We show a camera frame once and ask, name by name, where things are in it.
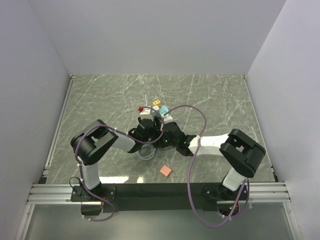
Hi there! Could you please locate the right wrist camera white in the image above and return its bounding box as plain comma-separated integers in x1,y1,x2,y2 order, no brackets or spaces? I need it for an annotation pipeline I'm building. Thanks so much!
163,113,174,124

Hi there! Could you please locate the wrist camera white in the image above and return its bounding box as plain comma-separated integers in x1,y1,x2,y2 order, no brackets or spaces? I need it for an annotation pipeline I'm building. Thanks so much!
138,106,153,120
163,113,174,124

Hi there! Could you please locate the blue power strip cord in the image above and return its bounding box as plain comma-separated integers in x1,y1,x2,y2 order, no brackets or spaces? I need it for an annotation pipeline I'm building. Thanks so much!
136,144,156,161

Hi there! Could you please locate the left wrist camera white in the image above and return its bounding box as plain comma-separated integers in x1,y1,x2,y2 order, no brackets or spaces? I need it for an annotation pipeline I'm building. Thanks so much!
138,106,153,120

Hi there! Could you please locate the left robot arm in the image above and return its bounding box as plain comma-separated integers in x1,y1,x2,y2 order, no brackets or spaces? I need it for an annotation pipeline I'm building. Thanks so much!
70,117,162,201

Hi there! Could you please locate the white charger plug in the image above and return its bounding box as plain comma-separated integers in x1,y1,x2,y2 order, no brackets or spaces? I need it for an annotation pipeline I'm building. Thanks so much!
152,105,160,113

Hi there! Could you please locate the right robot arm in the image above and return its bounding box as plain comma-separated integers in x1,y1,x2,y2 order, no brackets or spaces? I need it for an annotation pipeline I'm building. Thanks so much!
149,117,266,201

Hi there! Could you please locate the yellow charger plug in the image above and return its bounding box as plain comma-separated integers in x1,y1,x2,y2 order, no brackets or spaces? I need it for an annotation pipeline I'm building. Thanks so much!
152,99,162,107

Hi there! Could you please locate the teal usb charger plug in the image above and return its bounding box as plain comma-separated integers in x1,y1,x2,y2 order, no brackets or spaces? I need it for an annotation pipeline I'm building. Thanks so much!
159,105,169,115

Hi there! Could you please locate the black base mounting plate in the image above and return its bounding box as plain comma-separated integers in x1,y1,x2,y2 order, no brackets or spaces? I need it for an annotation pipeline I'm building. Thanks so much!
70,182,247,216

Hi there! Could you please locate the pink charger plug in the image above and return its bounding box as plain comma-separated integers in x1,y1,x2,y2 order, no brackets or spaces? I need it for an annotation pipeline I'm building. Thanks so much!
160,165,172,178

